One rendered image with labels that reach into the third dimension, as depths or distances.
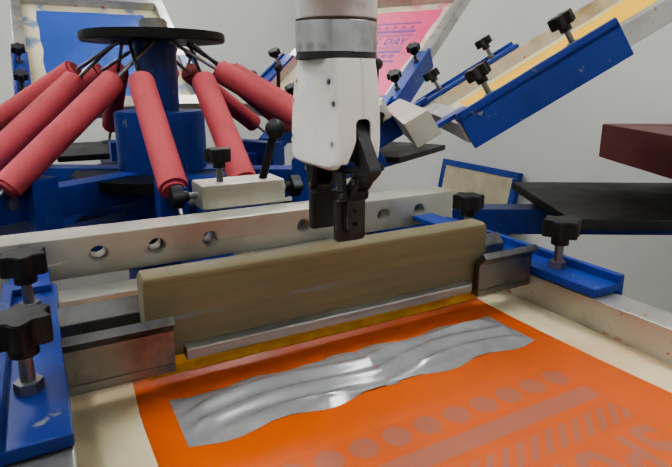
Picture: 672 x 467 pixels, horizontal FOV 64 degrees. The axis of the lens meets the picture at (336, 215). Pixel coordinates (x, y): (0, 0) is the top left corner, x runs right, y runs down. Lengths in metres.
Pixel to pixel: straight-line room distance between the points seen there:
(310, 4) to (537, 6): 2.60
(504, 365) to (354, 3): 0.36
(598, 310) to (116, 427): 0.48
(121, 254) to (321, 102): 0.34
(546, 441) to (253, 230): 0.45
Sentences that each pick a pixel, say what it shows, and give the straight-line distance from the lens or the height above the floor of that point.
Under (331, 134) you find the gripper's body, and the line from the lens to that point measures 0.48.
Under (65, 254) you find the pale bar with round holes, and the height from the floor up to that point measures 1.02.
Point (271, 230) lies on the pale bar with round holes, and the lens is 0.76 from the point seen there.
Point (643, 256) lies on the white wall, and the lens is 2.72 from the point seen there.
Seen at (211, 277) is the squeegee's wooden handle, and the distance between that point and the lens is 0.49.
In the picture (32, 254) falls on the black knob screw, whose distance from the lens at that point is 0.59.
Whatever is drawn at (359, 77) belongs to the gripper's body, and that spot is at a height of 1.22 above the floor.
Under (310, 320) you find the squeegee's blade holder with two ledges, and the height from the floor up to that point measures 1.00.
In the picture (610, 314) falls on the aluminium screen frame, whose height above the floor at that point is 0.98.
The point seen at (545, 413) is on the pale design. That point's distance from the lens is 0.50.
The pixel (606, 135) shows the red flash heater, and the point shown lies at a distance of 1.61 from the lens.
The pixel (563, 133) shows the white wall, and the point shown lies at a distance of 2.90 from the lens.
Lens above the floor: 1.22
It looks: 14 degrees down
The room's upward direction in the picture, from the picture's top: straight up
